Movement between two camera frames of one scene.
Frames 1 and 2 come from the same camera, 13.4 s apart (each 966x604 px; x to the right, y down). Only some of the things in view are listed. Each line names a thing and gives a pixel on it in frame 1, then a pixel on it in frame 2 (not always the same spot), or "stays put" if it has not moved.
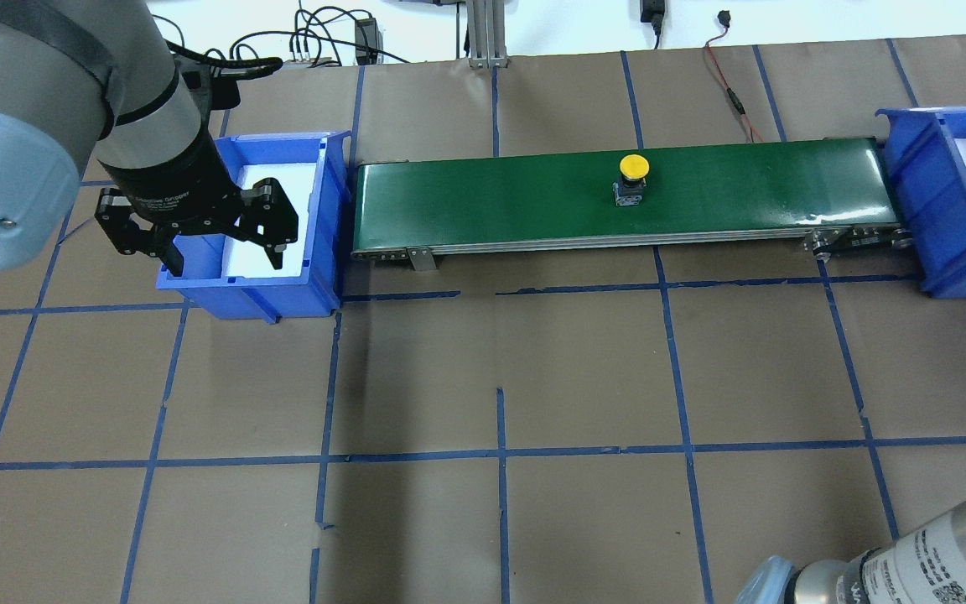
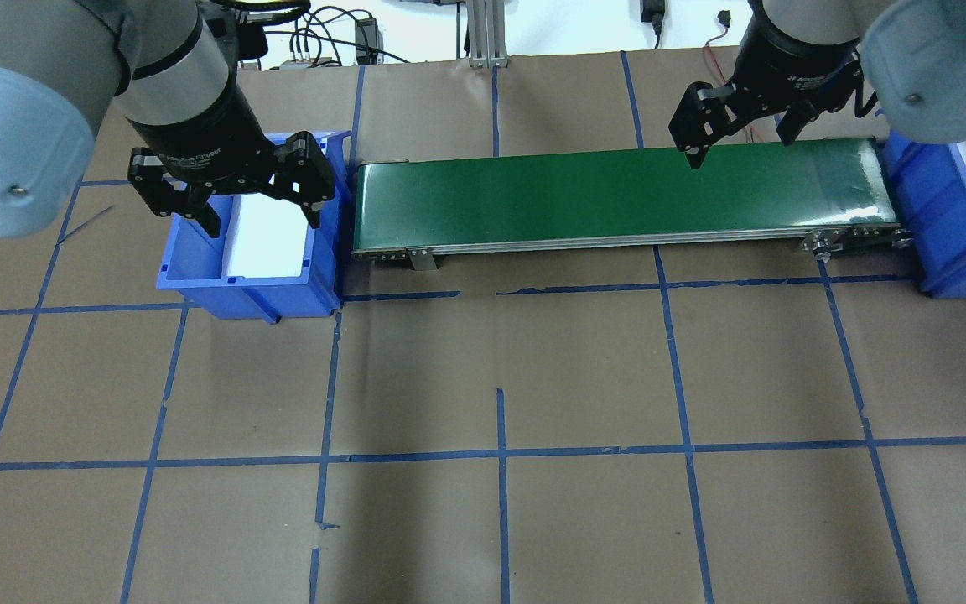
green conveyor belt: (828, 197) stays put
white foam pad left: (242, 258) stays put
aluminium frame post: (486, 25) stays put
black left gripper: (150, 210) -> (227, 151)
